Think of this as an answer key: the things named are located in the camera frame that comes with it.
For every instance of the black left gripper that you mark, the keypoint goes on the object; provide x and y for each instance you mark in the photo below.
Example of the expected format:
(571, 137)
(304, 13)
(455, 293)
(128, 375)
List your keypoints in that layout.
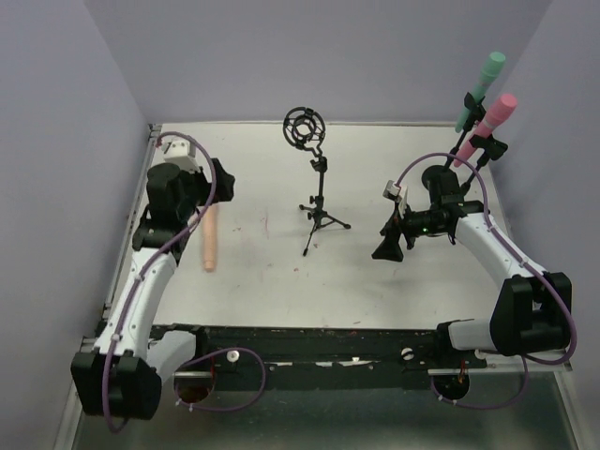
(221, 179)

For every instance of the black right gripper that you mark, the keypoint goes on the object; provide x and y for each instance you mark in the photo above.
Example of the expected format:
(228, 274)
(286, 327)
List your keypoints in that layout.
(399, 227)

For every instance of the beige toy microphone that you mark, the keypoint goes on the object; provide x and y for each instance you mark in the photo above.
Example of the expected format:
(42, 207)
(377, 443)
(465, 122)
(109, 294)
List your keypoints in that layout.
(210, 239)

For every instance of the black tripod shock-mount stand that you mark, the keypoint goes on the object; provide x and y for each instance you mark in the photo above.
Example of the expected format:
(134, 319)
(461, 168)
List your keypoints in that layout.
(304, 129)

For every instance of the black round-base clamp stand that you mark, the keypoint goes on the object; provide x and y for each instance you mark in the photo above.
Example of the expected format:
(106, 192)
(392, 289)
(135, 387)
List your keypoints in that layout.
(492, 150)

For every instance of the pink toy microphone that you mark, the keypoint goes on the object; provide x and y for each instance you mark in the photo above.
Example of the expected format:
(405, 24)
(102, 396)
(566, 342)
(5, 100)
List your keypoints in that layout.
(498, 112)

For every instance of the mint green toy microphone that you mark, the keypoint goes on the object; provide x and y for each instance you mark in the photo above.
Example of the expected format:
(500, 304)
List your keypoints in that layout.
(488, 74)

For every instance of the black round-base clip mic stand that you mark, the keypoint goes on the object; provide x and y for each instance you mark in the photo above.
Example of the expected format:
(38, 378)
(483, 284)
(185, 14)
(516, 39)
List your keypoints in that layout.
(475, 112)

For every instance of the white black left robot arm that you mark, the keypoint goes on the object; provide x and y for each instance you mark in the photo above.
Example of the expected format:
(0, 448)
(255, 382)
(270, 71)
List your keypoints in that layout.
(124, 374)

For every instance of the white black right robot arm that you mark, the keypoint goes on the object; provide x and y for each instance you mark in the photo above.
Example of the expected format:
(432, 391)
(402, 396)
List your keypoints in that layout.
(529, 314)

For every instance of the black robot base mounting bar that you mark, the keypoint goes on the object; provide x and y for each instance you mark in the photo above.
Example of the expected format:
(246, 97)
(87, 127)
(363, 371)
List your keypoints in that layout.
(237, 359)

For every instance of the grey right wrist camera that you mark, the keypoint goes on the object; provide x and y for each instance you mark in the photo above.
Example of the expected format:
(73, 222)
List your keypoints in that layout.
(397, 194)

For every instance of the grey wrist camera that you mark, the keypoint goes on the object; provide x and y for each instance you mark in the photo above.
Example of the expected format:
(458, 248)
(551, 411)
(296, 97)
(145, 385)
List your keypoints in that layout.
(181, 153)
(397, 194)

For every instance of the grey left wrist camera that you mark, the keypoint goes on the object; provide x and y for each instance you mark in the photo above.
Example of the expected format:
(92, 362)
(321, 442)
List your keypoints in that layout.
(181, 153)

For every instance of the aluminium extrusion rail frame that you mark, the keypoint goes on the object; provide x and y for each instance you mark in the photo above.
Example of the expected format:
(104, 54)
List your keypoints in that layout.
(262, 279)

